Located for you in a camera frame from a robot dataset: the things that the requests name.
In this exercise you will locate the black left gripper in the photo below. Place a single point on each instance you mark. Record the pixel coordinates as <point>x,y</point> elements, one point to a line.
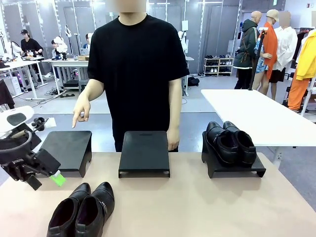
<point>17,168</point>

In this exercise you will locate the black smooth shoe with zipper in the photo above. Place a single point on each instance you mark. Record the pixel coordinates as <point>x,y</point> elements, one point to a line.
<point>217,138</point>

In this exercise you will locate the black smooth leather shoe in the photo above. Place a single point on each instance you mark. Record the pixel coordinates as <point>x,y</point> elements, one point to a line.
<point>244,145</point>

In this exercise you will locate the person's right forearm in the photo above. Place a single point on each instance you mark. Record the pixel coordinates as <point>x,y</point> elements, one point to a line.
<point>92,90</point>

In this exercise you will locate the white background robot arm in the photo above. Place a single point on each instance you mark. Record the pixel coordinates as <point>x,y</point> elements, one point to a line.
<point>184,42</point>

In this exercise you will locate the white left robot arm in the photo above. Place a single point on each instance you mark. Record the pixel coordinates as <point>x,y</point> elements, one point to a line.
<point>14,118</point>

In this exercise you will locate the person's left forearm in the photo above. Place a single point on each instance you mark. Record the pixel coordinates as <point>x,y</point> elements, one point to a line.
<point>175,103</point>

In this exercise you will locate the black metal shoe stand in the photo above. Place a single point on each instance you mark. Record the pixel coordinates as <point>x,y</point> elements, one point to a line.
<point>69,145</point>
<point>237,166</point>
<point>144,150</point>

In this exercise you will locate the seated person in white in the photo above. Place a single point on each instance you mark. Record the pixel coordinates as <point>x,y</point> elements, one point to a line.
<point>59,48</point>

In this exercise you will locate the person with black cap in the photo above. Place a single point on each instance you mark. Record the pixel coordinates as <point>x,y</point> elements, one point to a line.
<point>30,45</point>

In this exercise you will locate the person in black T-shirt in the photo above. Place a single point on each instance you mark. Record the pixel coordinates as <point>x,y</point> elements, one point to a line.
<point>138,74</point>

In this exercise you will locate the person in white shirt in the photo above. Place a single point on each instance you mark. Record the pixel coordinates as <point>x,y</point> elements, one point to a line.
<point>286,47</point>

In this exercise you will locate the person's right hand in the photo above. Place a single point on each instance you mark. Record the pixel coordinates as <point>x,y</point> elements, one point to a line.
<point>82,108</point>

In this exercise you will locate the person's left hand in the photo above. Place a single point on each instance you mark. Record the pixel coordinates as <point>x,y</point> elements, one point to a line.
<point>173,139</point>

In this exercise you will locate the black textured leather shoe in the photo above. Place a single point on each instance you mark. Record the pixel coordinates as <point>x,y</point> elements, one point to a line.
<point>82,191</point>

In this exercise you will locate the black textured shoe with buckle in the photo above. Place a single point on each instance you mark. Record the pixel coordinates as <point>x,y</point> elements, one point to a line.
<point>105,192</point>

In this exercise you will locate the dark brown cloth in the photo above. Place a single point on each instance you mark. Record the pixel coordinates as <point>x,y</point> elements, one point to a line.
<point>6,95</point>

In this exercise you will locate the white workbench with cardboard box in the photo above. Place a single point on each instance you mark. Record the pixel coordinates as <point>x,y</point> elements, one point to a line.
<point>69,64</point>

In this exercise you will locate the white desk with metal legs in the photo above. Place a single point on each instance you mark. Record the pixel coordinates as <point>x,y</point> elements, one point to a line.
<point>22,66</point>

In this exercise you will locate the black bag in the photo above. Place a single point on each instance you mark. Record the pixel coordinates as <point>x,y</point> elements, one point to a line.
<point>193,81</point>

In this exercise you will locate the white shoe rack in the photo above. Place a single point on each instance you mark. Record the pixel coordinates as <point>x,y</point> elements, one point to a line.
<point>218,66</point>

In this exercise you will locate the large white table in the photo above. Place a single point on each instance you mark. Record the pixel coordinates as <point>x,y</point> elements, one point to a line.
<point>251,111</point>

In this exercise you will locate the mannequin in dark green jacket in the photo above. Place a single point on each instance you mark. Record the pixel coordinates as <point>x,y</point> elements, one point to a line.
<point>247,49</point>

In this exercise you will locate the mannequin in orange top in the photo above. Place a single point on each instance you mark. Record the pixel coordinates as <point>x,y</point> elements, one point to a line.
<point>267,49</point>

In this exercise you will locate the yellow hoodie with orange trousers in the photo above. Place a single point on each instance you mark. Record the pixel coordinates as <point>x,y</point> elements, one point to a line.
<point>304,61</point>

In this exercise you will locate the black knobbed clamp mount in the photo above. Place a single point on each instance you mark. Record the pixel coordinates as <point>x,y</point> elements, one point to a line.
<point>39,123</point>

